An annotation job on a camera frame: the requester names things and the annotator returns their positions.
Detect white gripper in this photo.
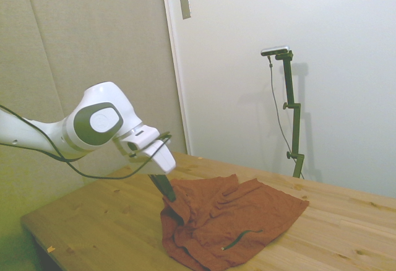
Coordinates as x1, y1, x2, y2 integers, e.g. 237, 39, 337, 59
129, 142, 178, 202

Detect rust orange shorts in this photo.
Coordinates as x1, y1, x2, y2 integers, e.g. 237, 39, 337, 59
160, 173, 311, 271

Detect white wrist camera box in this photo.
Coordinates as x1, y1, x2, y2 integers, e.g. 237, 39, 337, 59
112, 124, 162, 158

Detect white door frame trim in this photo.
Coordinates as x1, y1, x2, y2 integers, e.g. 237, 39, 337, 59
160, 0, 193, 156

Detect dark green camera stand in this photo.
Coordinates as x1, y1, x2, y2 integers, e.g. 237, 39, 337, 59
275, 51, 306, 179

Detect silver exterior camera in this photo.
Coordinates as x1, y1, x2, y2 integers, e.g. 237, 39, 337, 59
260, 45, 291, 58

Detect grey wall switch plate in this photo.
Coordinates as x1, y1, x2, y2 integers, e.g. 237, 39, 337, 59
179, 0, 192, 20

